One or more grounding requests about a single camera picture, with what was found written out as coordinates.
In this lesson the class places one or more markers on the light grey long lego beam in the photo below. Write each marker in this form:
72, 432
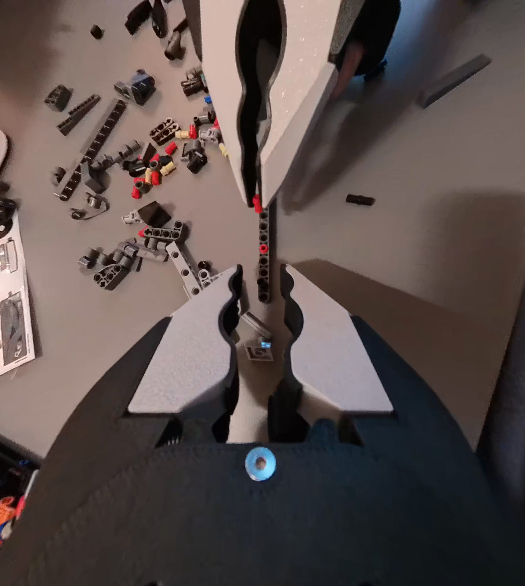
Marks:
182, 268

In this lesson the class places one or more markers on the long dark grey lego plate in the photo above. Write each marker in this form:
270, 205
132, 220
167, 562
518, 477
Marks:
104, 130

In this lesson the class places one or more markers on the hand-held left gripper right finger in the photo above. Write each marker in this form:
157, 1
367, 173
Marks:
335, 366

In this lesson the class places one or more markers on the person's right hand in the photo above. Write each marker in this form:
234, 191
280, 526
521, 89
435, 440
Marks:
352, 68

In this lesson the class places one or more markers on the sticker sheet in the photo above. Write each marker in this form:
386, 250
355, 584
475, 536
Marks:
1, 302

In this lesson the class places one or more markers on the partly built lego model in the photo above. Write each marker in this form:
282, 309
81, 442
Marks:
1, 517

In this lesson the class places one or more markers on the pile of lego pieces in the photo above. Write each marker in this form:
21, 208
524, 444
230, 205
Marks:
164, 131

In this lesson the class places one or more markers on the dark grey lego slope bar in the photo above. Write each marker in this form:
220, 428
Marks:
455, 82

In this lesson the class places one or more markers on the black lego pin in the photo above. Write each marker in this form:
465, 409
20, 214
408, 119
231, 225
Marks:
361, 199

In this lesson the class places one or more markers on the black long lego beam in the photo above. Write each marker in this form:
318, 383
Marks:
265, 263

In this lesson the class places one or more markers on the person's blue clothing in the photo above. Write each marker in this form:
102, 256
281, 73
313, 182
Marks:
519, 412

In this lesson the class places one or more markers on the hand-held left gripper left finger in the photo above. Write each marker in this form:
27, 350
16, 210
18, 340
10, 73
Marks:
184, 366

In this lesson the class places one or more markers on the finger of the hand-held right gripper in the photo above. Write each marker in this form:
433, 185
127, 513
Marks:
303, 68
226, 68

